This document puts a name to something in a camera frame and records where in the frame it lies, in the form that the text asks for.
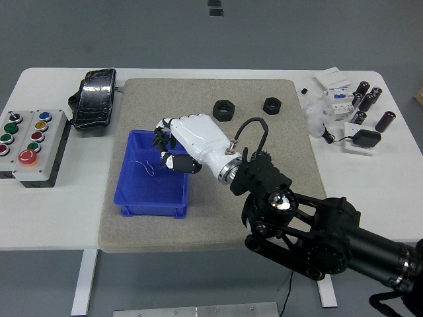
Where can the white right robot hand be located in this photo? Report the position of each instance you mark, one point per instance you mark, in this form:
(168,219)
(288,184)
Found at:
(198,135)

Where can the black toothed gear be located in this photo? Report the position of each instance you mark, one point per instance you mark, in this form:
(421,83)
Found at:
(161,138)

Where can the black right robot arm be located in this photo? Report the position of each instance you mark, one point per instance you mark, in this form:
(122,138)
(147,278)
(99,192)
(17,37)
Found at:
(330,231)

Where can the large black hex nut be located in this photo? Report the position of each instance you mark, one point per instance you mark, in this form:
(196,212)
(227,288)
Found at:
(223,110)

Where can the blue plastic box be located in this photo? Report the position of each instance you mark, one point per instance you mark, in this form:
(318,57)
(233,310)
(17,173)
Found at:
(148,191)

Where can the small black hex nut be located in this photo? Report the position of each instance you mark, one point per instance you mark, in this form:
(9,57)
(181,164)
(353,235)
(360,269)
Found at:
(272,105)

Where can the grey emergency-stop button box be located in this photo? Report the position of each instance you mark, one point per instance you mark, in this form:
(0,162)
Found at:
(39,145)

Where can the brown cardboard box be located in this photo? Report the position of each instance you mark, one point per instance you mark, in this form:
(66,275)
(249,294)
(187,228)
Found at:
(419,97)

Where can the grey-brown mat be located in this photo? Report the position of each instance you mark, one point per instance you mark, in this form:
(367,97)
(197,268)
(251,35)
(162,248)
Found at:
(215,214)

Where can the black tape-wrapped device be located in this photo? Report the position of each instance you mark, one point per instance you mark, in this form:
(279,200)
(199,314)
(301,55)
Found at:
(94,99)

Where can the clear plastic bag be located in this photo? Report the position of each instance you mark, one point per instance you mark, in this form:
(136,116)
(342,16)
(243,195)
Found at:
(314,119)

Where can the black floor plate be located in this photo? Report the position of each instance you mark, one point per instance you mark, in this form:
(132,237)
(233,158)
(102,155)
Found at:
(215,2)
(215,12)

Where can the white blue circuit breaker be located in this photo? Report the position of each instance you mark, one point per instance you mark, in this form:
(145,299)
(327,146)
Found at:
(338,102)

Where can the white flat carton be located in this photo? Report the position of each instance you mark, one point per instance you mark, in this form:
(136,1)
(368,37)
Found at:
(332,79)

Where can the dark brown cylindrical capacitor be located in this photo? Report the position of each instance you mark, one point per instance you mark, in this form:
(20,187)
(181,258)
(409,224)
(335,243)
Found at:
(385,121)
(367,102)
(359,117)
(376,91)
(362,88)
(357,99)

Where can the black power adapter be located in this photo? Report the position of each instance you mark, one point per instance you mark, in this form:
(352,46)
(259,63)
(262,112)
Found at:
(367,138)

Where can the white table leg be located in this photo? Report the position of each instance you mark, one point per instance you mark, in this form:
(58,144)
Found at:
(328,292)
(84,280)

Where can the grey selector-switch button box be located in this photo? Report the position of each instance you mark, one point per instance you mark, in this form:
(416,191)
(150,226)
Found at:
(8,138)

